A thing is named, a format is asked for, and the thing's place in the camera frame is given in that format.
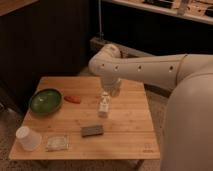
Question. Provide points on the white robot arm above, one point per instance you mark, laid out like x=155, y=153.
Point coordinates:
x=187, y=143

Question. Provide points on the white spray bottle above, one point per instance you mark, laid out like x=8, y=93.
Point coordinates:
x=103, y=108

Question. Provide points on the clear plastic cup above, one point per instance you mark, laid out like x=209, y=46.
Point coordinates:
x=28, y=138

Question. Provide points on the grey sponge block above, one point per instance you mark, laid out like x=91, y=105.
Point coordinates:
x=92, y=130

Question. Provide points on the white shelf with clutter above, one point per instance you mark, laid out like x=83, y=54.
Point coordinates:
x=195, y=10

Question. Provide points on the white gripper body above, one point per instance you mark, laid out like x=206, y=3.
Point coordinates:
x=110, y=84

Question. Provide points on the wooden table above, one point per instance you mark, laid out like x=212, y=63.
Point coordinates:
x=79, y=132

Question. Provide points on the green bowl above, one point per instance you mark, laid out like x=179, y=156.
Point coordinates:
x=45, y=102

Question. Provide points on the orange carrot toy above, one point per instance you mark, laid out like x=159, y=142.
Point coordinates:
x=73, y=99

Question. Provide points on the clear plastic packet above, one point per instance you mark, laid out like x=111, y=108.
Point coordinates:
x=57, y=143

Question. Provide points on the white vertical pole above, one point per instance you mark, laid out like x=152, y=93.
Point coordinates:
x=100, y=19

